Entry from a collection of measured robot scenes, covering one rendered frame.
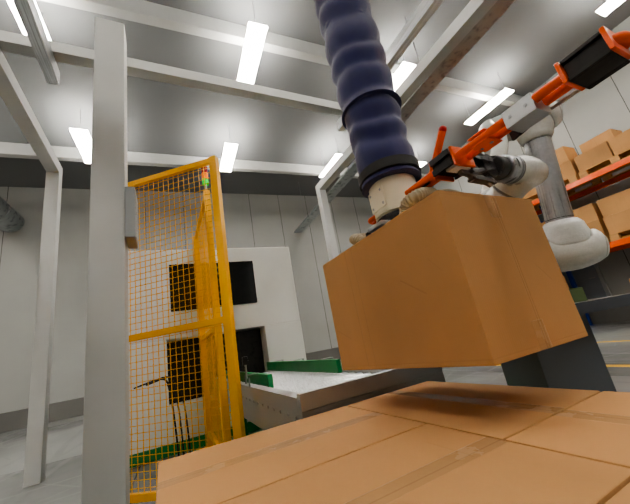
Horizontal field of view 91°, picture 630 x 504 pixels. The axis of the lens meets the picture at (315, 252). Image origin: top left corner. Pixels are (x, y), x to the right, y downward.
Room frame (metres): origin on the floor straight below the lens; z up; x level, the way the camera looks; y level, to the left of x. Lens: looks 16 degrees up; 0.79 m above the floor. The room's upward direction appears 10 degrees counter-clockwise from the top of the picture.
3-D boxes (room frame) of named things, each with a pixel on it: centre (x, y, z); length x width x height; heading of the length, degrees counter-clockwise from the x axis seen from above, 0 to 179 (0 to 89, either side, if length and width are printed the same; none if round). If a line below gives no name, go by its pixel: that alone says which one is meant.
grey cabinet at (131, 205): (1.60, 1.00, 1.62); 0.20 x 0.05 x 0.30; 28
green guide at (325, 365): (2.84, 0.31, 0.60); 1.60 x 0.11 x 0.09; 28
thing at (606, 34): (0.50, -0.59, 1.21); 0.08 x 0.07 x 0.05; 28
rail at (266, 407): (2.25, 0.68, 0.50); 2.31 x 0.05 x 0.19; 28
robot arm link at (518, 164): (0.91, -0.65, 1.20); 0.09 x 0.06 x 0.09; 27
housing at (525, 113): (0.63, -0.54, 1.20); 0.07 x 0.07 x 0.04; 28
